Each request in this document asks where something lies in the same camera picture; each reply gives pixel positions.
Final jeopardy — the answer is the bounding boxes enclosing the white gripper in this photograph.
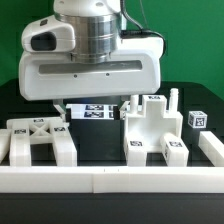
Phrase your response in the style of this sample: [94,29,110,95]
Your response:
[19,37,162,122]

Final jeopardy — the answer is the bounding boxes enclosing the white front fence bar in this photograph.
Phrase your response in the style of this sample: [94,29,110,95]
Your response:
[0,166,224,193]

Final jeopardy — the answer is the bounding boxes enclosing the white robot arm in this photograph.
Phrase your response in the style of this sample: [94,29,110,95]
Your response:
[19,0,165,114]

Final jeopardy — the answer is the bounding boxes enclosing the white right fence bar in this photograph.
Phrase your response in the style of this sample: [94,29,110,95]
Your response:
[198,131,224,167]

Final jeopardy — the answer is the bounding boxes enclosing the grey braided wrist cable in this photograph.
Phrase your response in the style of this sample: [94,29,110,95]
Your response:
[119,0,167,58]

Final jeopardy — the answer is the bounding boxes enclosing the white chair back frame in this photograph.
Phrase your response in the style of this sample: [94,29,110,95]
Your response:
[0,117,77,167]

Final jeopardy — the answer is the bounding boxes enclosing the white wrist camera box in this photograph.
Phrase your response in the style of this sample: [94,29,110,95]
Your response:
[21,16,76,53]

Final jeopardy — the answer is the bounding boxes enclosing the white fence bar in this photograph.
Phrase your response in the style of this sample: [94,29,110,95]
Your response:
[198,131,224,167]
[0,166,224,193]

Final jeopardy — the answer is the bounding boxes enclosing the white marker base plate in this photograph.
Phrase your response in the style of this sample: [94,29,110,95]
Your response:
[66,104,115,120]

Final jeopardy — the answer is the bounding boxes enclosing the white chair seat part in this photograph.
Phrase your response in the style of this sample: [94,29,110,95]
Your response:
[124,88,183,152]

